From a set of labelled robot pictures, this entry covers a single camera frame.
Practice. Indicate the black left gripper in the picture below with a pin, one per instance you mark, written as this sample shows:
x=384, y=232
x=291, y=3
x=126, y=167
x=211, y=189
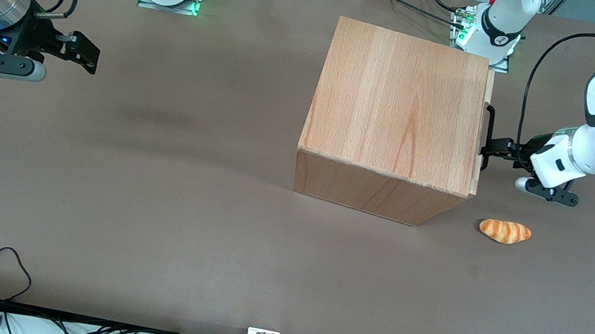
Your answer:
x=525, y=149

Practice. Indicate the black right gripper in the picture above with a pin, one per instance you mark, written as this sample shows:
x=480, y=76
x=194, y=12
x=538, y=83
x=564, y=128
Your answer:
x=36, y=40

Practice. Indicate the light wooden drawer cabinet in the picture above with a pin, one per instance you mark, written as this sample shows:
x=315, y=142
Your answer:
x=399, y=99

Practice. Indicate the striped orange toy bread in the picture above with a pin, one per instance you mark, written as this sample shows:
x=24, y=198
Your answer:
x=504, y=231

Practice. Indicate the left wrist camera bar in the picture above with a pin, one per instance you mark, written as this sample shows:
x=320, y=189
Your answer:
x=553, y=193

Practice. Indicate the aluminium left arm base plate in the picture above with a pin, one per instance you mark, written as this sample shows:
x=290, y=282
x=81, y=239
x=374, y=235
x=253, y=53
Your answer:
x=498, y=67

